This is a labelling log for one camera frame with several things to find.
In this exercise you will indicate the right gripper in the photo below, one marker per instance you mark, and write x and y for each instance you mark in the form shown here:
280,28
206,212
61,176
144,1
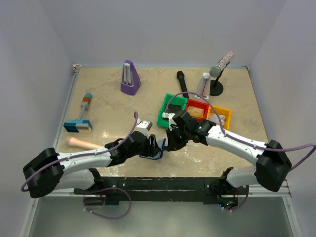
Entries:
171,139

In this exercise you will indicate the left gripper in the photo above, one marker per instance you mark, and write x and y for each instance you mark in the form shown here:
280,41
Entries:
151,145

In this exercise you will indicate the blue card holder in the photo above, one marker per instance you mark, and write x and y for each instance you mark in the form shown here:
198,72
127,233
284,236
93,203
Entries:
159,155

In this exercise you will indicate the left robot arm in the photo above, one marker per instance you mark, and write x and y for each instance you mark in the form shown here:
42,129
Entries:
51,170

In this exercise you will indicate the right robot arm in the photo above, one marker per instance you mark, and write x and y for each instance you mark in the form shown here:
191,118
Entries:
269,164

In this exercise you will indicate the black card in green bin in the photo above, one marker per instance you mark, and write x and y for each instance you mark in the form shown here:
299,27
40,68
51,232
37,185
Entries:
173,108

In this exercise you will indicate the tan card in red bin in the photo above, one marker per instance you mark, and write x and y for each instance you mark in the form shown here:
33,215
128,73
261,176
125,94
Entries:
195,112

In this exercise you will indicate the cards in orange bin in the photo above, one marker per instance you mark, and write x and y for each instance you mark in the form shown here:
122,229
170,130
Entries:
220,119

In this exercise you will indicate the green bin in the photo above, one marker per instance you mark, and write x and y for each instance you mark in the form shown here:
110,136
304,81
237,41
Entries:
177,104

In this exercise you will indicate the red bin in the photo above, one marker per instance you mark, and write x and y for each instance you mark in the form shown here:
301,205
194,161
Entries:
195,103

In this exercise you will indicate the clear metronome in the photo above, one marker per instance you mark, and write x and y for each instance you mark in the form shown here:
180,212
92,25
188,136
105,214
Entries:
204,86

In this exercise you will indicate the orange bin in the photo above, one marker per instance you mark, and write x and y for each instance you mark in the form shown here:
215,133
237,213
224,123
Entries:
220,111

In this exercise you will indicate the black microphone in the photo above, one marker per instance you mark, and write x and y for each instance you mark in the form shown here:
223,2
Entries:
181,78

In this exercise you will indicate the black microphone stand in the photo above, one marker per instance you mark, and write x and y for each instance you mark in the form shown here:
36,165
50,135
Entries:
216,87

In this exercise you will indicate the purple metronome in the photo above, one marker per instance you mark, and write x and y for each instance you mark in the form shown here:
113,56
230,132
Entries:
130,82

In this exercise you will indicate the blue grey toy tool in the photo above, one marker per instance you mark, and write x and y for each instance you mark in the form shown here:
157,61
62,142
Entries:
80,125

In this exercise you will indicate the silver microphone on stand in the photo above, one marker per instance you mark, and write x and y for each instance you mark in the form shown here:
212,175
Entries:
220,66

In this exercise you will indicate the pink cylinder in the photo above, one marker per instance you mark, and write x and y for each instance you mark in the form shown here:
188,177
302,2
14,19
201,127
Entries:
74,142

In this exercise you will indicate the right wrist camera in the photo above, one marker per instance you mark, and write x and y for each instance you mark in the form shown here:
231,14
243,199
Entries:
169,118

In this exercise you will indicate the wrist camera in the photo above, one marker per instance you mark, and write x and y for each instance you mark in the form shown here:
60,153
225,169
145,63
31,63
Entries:
143,127
169,118

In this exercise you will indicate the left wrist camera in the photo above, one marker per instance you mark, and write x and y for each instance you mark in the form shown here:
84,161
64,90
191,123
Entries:
143,127

